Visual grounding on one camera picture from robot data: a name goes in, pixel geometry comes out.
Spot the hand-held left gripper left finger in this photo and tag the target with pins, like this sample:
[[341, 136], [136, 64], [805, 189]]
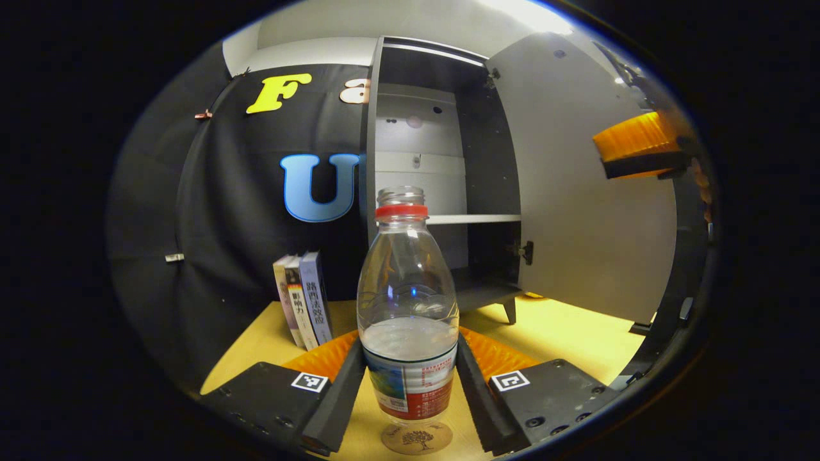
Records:
[[339, 403]]

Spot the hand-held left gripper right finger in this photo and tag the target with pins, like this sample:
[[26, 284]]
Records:
[[477, 397]]

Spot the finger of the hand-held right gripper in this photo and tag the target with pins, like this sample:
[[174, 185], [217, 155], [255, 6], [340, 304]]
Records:
[[640, 164]]

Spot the round wooden coaster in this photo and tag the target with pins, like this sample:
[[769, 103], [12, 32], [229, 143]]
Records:
[[416, 440]]

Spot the beige cabinet door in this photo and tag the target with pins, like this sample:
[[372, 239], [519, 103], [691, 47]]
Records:
[[576, 211]]

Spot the clear plastic bottle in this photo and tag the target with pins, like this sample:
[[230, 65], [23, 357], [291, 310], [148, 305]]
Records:
[[407, 288]]

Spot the black door hinge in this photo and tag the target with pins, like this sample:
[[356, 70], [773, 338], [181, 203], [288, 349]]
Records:
[[526, 251], [492, 77]]

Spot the grey cabinet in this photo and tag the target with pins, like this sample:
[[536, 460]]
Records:
[[480, 160]]

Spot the white cabinet shelf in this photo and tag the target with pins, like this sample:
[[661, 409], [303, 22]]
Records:
[[474, 219]]

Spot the pale blue book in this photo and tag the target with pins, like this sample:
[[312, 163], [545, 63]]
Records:
[[317, 301]]

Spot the long ceiling light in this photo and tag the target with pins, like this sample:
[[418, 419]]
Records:
[[532, 16]]

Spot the black backdrop cloth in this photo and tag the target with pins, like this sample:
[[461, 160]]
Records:
[[224, 224]]

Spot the red clothes peg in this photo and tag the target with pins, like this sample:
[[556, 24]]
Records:
[[203, 115]]

